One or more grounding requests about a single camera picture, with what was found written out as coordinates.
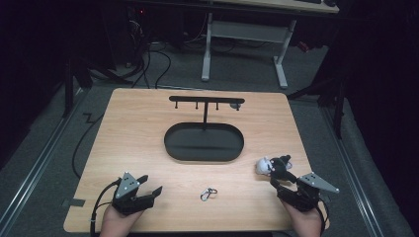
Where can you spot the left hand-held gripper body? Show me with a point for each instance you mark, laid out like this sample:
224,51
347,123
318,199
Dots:
126,187

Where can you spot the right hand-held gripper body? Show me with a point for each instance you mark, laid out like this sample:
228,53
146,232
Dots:
313,184

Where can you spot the person's left hand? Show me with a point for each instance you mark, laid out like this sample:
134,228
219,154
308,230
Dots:
117,223

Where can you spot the person's right hand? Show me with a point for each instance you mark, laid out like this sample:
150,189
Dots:
306,222

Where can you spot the grey tape strip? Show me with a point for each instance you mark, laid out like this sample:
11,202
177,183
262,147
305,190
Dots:
74,202

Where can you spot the black key rack with tray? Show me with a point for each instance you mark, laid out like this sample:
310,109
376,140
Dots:
204,143

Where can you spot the black metal stand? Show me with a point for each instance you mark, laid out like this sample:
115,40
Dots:
337,98
69,85

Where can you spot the metal floor rail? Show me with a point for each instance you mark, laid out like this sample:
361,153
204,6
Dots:
354,174
36,168

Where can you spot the desk with white metal frame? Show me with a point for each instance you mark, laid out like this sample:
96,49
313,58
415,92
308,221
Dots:
247,31

